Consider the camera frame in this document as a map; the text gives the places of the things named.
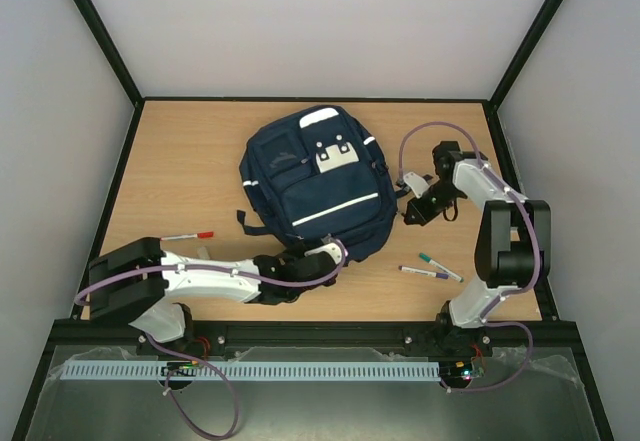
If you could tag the green marker pen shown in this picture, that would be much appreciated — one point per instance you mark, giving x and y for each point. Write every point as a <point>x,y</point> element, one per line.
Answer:
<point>450,273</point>

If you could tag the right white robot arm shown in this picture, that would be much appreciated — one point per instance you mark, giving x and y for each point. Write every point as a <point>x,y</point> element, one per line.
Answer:
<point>511,252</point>

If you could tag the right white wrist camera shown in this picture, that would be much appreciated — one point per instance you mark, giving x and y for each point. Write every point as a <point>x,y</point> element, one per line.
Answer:
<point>414,183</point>

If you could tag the purple marker pen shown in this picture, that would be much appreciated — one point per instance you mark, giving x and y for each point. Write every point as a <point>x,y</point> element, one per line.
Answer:
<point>429,273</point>

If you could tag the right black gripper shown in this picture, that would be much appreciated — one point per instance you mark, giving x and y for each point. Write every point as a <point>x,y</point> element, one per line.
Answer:
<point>420,206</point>

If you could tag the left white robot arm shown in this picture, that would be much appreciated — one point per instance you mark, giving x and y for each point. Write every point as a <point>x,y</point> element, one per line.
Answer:
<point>142,285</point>

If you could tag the black aluminium frame rail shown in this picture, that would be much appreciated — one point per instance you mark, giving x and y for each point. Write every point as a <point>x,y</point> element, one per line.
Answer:
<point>413,335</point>

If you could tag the navy blue student backpack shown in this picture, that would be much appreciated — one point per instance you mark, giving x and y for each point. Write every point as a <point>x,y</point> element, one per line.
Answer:
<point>317,173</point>

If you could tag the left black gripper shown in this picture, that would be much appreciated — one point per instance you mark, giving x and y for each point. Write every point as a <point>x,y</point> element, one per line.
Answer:
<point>287,253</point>

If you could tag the yellow highlighter marker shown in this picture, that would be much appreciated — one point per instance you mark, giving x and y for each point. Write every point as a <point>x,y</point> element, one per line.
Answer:
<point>203,253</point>

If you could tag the light blue slotted cable duct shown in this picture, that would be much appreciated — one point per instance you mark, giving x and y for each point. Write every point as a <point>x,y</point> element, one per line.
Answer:
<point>91,370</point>

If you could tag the red pen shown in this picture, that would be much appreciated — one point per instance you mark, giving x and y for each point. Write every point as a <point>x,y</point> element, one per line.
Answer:
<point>188,236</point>

